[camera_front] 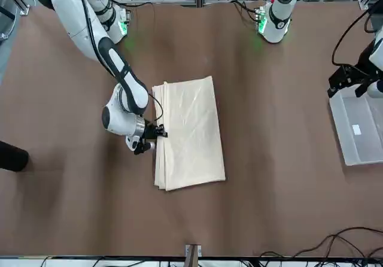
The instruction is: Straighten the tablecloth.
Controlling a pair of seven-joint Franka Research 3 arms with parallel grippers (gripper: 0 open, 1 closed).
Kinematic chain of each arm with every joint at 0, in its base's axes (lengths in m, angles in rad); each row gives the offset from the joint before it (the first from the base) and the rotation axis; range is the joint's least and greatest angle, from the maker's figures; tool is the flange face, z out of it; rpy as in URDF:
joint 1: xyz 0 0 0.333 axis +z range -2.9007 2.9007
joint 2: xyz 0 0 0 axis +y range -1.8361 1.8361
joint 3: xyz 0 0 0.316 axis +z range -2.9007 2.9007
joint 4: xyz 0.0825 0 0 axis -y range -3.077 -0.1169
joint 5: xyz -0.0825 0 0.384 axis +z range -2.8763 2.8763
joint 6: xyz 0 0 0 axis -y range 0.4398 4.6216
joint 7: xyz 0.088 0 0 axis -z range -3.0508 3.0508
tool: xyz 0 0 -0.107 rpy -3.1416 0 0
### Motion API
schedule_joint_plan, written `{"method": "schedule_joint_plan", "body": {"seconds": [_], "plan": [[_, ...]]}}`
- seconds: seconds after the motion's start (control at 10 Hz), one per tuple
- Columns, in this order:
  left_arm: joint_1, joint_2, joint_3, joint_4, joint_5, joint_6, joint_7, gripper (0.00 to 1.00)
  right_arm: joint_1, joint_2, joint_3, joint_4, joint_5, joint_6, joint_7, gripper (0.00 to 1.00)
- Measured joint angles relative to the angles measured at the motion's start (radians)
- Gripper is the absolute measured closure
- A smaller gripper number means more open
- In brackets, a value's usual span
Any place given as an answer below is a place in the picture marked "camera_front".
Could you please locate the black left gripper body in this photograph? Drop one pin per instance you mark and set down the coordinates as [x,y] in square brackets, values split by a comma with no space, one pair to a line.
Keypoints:
[357,75]

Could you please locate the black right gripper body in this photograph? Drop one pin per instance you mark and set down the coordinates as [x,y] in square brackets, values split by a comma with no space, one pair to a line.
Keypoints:
[151,131]

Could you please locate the beige tablecloth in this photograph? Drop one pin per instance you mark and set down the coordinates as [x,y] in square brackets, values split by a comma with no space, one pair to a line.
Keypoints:
[191,135]

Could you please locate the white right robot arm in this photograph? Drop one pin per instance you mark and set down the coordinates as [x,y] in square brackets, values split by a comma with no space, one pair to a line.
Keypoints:
[74,15]

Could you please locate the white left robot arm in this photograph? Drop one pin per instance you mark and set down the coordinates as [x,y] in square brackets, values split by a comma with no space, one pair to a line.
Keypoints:
[279,24]

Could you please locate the clear plastic bin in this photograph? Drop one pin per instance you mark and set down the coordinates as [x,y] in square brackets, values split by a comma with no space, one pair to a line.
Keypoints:
[341,123]

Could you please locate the white square sticker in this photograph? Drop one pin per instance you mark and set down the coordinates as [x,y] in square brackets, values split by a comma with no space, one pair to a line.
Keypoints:
[356,129]

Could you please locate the black vase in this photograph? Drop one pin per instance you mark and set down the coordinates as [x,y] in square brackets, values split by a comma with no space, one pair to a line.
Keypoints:
[12,156]

